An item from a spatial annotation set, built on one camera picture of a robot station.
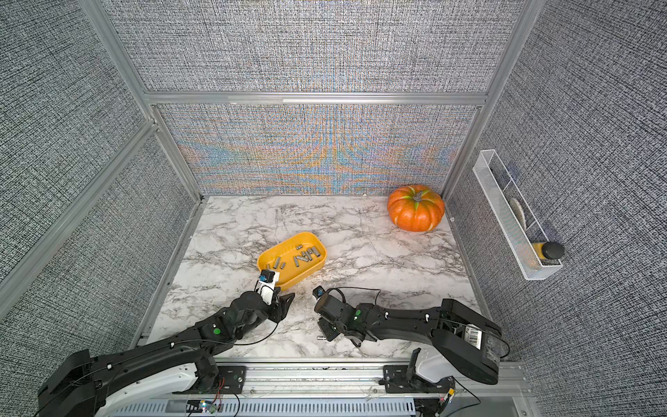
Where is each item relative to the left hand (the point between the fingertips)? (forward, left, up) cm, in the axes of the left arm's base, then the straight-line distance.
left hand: (292, 291), depth 80 cm
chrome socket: (+20, -3, -10) cm, 23 cm away
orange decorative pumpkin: (+31, -46, +1) cm, 56 cm away
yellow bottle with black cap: (-3, -63, +24) cm, 68 cm away
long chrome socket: (+21, -7, -10) cm, 24 cm away
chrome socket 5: (-11, -9, -11) cm, 18 cm away
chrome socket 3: (+17, +7, -10) cm, 21 cm away
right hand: (-5, -9, -8) cm, 13 cm away
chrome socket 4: (+15, +11, -11) cm, 22 cm away
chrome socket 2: (+17, +1, -10) cm, 19 cm away
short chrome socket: (+22, 0, -9) cm, 24 cm away
